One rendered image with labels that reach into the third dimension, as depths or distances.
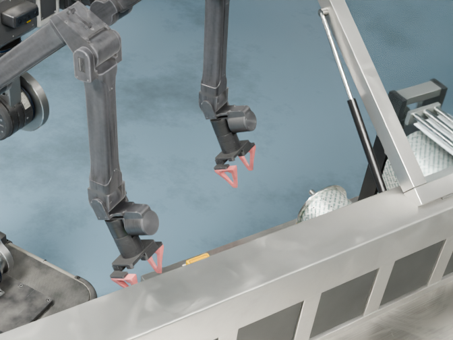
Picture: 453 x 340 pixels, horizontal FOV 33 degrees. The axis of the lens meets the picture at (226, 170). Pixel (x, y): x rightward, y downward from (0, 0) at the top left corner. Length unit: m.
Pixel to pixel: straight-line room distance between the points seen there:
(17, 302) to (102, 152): 1.32
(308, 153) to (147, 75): 1.11
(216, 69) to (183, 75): 2.57
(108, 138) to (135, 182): 2.14
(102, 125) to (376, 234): 0.68
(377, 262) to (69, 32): 0.74
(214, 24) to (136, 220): 0.56
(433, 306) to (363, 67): 0.44
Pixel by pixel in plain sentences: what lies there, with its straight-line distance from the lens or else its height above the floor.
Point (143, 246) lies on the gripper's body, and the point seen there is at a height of 1.14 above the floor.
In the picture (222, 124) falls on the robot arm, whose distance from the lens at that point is 2.10.
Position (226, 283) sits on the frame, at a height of 1.65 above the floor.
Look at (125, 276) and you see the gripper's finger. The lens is 1.79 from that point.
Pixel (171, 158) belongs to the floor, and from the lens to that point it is 3.93.
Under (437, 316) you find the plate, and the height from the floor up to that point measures 1.44.
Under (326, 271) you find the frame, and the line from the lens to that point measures 1.13.
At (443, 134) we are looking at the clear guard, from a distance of 1.34.
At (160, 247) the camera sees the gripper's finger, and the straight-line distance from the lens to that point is 1.84.
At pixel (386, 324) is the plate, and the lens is 1.35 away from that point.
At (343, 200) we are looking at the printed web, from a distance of 1.76.
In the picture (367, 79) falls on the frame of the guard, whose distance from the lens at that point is 1.27.
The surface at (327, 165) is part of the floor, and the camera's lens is 4.04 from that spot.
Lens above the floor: 2.42
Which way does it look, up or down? 39 degrees down
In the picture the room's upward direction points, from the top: 8 degrees clockwise
